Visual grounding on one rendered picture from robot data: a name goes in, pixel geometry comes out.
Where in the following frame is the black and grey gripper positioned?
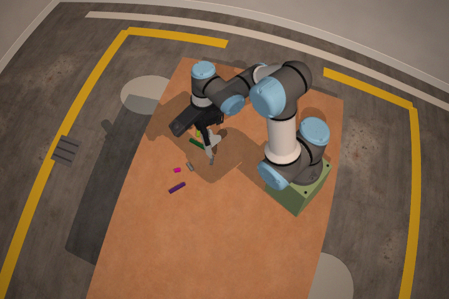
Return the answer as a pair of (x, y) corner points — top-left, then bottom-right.
(190, 97), (224, 159)

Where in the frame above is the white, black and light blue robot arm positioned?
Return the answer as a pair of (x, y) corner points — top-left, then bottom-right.
(169, 60), (330, 191)

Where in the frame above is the dark green rod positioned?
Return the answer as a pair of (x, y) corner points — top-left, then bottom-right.
(189, 138), (205, 150)

